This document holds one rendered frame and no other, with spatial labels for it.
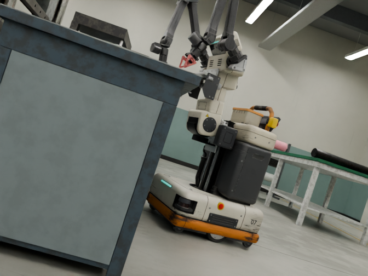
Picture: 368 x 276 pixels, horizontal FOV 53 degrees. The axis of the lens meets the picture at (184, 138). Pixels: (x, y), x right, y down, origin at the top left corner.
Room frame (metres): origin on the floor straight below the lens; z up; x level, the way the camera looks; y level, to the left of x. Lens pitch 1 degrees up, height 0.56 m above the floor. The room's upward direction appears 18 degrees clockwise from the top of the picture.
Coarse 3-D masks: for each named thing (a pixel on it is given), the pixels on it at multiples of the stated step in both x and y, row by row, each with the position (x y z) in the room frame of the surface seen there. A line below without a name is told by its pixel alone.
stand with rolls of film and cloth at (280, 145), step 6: (276, 144) 8.15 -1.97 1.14; (282, 144) 8.20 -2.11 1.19; (288, 144) 8.37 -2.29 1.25; (282, 150) 8.26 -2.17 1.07; (288, 150) 8.34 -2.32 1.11; (270, 162) 8.13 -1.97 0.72; (276, 162) 8.16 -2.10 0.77; (282, 168) 8.33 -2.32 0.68; (270, 174) 8.23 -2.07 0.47; (270, 180) 8.23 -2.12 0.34; (276, 186) 8.33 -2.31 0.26; (276, 198) 8.15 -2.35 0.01
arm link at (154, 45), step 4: (168, 40) 2.55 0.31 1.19; (152, 44) 2.53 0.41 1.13; (156, 44) 2.53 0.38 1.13; (160, 44) 2.54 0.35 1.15; (168, 44) 2.55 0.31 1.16; (152, 48) 2.52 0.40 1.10; (156, 48) 2.51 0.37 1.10; (160, 48) 2.53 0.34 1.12; (152, 52) 2.53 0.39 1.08; (156, 52) 2.53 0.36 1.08
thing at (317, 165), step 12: (276, 156) 6.02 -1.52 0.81; (288, 156) 5.60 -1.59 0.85; (300, 156) 5.19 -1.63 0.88; (312, 156) 4.83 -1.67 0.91; (324, 156) 4.80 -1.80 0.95; (336, 156) 4.88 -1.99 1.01; (276, 168) 5.93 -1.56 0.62; (312, 168) 5.66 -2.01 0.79; (324, 168) 4.75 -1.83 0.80; (336, 168) 4.77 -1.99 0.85; (348, 168) 4.95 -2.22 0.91; (360, 168) 4.97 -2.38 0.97; (276, 180) 5.88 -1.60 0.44; (300, 180) 7.13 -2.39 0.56; (312, 180) 4.77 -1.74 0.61; (348, 180) 5.69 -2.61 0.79; (360, 180) 4.83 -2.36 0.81; (276, 192) 5.79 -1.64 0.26; (312, 192) 4.77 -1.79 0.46; (264, 204) 5.91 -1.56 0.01; (300, 204) 4.90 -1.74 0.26; (312, 204) 5.77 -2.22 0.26; (324, 204) 6.03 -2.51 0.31; (300, 216) 4.77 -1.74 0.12; (336, 216) 4.84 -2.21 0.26; (360, 240) 4.96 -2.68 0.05
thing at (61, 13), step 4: (60, 0) 2.36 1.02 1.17; (64, 0) 2.36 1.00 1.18; (68, 0) 2.39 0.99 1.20; (60, 4) 2.36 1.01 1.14; (64, 4) 2.36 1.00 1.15; (56, 8) 2.36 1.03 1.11; (60, 8) 2.36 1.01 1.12; (64, 8) 2.37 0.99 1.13; (56, 12) 2.36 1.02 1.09; (60, 12) 2.36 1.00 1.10; (64, 12) 2.38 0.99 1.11; (56, 16) 2.36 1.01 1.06; (60, 16) 2.37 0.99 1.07; (52, 20) 2.36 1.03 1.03; (56, 20) 2.36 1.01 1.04; (60, 20) 2.37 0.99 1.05; (60, 24) 2.39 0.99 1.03
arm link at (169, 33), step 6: (180, 0) 2.65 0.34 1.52; (186, 0) 2.63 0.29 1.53; (180, 6) 2.64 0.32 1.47; (174, 12) 2.64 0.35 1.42; (180, 12) 2.64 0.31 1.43; (174, 18) 2.61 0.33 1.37; (180, 18) 2.64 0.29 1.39; (174, 24) 2.61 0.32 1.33; (168, 30) 2.58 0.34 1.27; (174, 30) 2.61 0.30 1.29; (168, 36) 2.56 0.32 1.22; (162, 42) 2.57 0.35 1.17
